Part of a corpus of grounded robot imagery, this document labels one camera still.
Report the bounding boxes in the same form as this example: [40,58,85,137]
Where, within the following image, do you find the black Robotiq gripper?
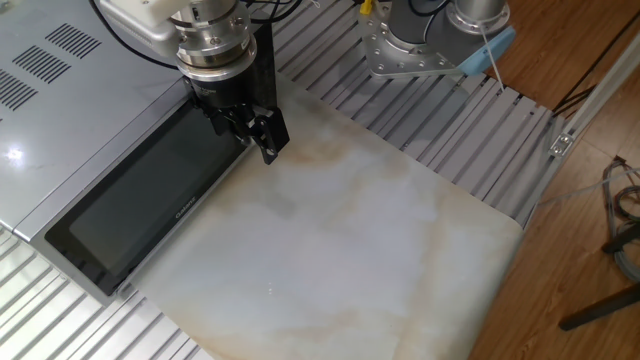
[180,67,291,166]

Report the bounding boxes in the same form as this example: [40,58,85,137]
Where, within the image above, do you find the black glass microwave door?
[12,82,254,307]

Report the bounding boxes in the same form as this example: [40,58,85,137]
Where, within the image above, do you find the silver microwave oven body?
[0,0,291,241]

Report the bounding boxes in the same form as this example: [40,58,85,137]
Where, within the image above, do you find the marble pattern table mat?
[132,74,524,360]

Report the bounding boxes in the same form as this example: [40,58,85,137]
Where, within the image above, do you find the white zip tie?
[477,19,506,95]

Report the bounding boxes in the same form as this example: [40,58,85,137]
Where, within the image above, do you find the dark furniture leg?
[601,224,640,255]
[558,283,640,332]

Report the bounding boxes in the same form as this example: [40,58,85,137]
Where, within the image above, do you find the thick black camera cable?
[88,0,181,71]

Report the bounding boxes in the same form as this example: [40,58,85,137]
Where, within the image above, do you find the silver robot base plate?
[360,0,464,80]

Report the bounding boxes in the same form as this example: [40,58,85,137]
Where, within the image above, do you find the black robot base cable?
[407,0,456,46]

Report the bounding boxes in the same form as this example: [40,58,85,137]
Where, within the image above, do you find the silver corner bracket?
[548,132,575,159]

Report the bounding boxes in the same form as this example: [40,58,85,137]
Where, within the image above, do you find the black floor cable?
[552,9,640,119]

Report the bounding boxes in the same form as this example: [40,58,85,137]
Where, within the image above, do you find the thin white cable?
[538,167,640,207]

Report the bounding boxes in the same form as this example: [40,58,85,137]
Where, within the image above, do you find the aluminium frame post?
[562,29,640,139]

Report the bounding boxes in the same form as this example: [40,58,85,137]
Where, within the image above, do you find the grey cable bundle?
[599,155,640,284]

